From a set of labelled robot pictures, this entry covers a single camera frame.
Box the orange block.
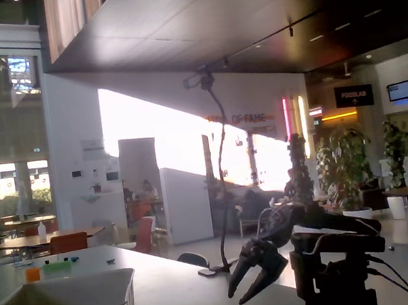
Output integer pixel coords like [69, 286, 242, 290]
[25, 267, 42, 284]

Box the yellow light tube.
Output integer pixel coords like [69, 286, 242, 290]
[297, 94, 313, 160]

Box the orange chair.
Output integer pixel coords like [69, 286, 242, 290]
[47, 230, 90, 256]
[129, 215, 158, 256]

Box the phone on gooseneck stand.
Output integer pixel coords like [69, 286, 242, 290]
[181, 72, 204, 91]

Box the black foodlab sign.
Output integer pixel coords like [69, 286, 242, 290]
[333, 82, 376, 110]

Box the slim leafy potted plant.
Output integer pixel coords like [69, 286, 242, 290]
[377, 117, 408, 222]

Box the white cabinet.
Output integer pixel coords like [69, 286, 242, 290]
[158, 161, 216, 247]

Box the large leafy potted plant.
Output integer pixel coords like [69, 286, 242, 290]
[311, 124, 383, 226]

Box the black gooseneck clamp stand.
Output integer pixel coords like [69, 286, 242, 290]
[172, 69, 248, 278]

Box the teal chair back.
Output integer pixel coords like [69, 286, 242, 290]
[175, 249, 209, 271]

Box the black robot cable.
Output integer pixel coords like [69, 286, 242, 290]
[367, 262, 408, 305]
[365, 248, 408, 305]

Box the wall monitor screen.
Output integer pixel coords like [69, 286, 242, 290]
[385, 79, 408, 104]

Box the wooden cafe table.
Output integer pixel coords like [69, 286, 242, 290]
[0, 224, 108, 262]

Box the green flat container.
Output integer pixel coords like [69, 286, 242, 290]
[41, 260, 74, 280]

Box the seated person in background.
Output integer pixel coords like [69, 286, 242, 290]
[139, 177, 160, 202]

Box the pink neon tube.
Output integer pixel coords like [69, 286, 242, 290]
[281, 97, 292, 142]

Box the tall dark plant column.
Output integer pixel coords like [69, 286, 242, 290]
[284, 131, 317, 206]

